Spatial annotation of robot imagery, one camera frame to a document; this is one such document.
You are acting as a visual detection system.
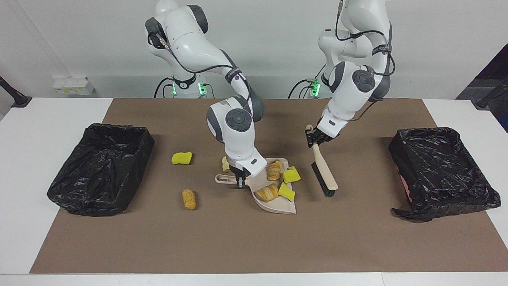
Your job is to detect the torn crusty bread piece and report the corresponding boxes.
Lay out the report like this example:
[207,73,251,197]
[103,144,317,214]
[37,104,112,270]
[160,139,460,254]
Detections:
[254,183,279,202]
[266,160,281,181]

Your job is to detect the beige hand brush black bristles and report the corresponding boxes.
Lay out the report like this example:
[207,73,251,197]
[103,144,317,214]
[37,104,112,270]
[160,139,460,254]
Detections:
[306,124,339,198]

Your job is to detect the beige plastic dustpan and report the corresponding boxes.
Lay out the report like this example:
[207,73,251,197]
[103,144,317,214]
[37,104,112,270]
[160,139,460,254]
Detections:
[215,158,297,215]

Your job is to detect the black base cable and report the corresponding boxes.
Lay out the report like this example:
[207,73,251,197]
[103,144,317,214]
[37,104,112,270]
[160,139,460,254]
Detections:
[288,77,320,99]
[154,77,175,99]

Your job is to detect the brown corn cob piece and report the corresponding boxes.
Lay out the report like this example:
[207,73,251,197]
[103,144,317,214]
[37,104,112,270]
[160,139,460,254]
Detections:
[182,189,197,210]

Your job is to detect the black left base cable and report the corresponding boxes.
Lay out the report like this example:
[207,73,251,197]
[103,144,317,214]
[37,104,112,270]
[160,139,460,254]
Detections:
[288,77,320,99]

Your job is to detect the brown table mat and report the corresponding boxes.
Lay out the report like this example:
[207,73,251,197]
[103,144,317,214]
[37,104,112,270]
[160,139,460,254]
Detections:
[30,98,508,274]

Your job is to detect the yellow sponge piece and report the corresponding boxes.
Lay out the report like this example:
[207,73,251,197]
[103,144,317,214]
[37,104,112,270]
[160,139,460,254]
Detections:
[171,151,193,166]
[278,182,296,200]
[283,166,301,184]

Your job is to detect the black right base cable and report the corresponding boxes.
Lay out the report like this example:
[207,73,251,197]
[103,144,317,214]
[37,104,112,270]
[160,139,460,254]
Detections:
[154,77,175,99]

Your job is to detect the black stand pole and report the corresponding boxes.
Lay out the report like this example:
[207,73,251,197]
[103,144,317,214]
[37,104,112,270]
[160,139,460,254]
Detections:
[471,77,508,110]
[0,75,32,108]

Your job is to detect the black bag lined pink bin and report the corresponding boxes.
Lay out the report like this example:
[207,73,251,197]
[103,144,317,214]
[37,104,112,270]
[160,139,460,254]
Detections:
[388,127,501,222]

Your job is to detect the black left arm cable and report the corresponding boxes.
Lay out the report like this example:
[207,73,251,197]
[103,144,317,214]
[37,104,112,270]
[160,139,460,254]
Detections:
[335,0,396,120]

